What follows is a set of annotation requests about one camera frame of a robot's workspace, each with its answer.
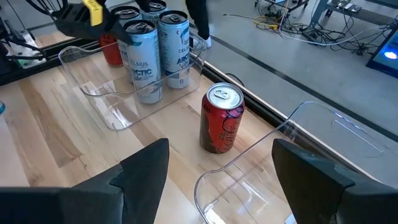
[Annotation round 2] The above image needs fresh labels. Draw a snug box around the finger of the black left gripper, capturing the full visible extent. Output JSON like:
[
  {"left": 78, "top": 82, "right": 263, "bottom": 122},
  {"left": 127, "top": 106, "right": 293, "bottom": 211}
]
[
  {"left": 54, "top": 6, "right": 134, "bottom": 47},
  {"left": 134, "top": 0, "right": 152, "bottom": 13}
]

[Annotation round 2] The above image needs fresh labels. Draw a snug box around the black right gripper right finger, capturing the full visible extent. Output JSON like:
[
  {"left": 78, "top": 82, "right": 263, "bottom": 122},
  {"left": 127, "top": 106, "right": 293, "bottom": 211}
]
[{"left": 272, "top": 139, "right": 398, "bottom": 224}]

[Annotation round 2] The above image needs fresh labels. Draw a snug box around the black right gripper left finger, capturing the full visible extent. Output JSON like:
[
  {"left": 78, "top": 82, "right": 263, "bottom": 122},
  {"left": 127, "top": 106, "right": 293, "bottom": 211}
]
[{"left": 0, "top": 138, "right": 170, "bottom": 224}]

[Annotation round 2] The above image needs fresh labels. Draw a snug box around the red Coke Zero can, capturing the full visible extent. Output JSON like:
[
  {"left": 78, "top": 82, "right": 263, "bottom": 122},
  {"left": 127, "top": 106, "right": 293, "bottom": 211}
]
[
  {"left": 99, "top": 33, "right": 124, "bottom": 67},
  {"left": 199, "top": 82, "right": 246, "bottom": 155}
]

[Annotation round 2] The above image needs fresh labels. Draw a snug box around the clear plastic bin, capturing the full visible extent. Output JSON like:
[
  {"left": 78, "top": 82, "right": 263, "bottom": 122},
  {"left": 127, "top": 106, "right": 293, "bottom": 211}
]
[
  {"left": 58, "top": 29, "right": 208, "bottom": 132},
  {"left": 193, "top": 101, "right": 398, "bottom": 224}
]

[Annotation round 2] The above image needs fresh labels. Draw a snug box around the yellow tag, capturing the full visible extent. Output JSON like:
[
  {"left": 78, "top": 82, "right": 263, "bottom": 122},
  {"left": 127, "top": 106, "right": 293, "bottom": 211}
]
[{"left": 81, "top": 0, "right": 104, "bottom": 27}]

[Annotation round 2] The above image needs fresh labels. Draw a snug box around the person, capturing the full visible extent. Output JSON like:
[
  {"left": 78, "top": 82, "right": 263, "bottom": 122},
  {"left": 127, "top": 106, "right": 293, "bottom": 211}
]
[{"left": 185, "top": 0, "right": 213, "bottom": 50}]

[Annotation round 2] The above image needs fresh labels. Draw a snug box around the silver mounting plate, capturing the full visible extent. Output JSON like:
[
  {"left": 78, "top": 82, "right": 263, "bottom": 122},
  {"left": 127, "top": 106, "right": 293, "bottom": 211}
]
[{"left": 6, "top": 29, "right": 47, "bottom": 70}]

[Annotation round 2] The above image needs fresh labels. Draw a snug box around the black wheeled stand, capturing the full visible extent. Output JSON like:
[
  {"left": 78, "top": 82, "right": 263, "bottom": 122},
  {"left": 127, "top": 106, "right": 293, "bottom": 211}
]
[{"left": 254, "top": 0, "right": 312, "bottom": 13}]

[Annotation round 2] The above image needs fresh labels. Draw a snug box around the blue lit screen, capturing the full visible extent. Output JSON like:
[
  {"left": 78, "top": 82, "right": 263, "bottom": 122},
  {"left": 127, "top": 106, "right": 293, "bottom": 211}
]
[{"left": 366, "top": 27, "right": 398, "bottom": 79}]

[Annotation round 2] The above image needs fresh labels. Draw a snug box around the grey metal cart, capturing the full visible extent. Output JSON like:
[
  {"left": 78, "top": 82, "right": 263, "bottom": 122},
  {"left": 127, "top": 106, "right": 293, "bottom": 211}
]
[{"left": 307, "top": 0, "right": 398, "bottom": 27}]

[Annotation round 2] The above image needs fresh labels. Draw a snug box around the yellow cable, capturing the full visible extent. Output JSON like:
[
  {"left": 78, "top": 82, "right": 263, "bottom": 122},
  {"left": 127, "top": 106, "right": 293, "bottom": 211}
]
[{"left": 252, "top": 14, "right": 280, "bottom": 32}]

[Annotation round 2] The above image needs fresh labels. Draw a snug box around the white cable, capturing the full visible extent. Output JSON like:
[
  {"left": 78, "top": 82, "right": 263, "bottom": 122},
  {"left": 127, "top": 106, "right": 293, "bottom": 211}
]
[{"left": 278, "top": 26, "right": 392, "bottom": 47}]

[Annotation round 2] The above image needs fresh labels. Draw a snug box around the black cable bundle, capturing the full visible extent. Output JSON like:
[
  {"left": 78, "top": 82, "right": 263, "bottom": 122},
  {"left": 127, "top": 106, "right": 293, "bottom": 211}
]
[{"left": 223, "top": 0, "right": 398, "bottom": 57}]

